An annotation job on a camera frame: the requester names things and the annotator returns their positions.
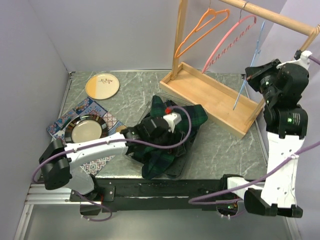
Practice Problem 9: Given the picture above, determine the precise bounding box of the green plaid skirt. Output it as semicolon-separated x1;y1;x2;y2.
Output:
126;104;208;180

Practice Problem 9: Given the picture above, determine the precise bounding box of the blue wire hanger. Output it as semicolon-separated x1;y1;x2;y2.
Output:
232;20;266;111

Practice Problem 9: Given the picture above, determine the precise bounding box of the pink plastic hanger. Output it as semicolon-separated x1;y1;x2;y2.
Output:
202;1;259;73

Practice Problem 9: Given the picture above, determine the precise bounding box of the orange plastic hanger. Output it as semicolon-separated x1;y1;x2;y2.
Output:
174;7;231;59

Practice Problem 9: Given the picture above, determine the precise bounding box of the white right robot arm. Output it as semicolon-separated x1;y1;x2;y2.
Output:
218;59;310;218

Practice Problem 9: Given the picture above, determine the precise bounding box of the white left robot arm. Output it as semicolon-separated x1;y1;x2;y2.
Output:
39;113;192;201

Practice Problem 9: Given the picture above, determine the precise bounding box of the clear plastic bin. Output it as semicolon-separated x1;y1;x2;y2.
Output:
126;93;208;180

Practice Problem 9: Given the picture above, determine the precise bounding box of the wooden clothes rack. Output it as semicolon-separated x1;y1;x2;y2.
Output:
160;0;320;138

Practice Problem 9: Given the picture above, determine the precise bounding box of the copper measuring cup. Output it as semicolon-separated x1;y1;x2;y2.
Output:
116;125;127;133

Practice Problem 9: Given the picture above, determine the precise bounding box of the dark rimmed plate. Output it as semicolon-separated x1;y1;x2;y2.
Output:
64;114;109;144

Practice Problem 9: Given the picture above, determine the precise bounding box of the cream round plate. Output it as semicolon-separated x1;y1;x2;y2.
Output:
85;73;120;100

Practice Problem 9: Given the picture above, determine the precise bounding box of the patterned placemat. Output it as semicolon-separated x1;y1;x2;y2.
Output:
46;97;123;175

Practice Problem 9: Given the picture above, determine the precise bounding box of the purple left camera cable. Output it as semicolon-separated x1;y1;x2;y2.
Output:
32;104;193;222

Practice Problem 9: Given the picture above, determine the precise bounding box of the purple camera cable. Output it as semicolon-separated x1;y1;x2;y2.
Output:
187;54;320;218
32;104;193;222

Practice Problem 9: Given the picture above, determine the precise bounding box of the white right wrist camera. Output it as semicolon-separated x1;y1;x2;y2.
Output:
276;50;313;70

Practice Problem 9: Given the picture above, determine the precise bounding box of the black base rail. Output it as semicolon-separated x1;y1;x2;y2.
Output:
84;178;227;212

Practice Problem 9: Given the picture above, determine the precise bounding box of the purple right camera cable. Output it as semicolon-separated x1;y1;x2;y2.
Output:
187;54;320;218

